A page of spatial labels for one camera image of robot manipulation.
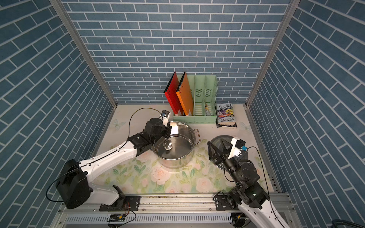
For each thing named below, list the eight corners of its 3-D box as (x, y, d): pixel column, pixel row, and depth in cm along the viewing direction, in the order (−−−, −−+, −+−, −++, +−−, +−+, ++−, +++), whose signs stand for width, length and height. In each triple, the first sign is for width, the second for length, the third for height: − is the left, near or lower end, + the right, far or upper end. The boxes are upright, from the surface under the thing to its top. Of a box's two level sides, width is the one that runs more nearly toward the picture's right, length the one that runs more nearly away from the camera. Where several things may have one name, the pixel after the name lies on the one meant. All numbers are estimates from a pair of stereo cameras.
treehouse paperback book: (218, 124, 108) (219, 121, 105) (215, 105, 121) (215, 102, 118) (235, 124, 108) (237, 121, 105) (230, 106, 121) (231, 102, 118)
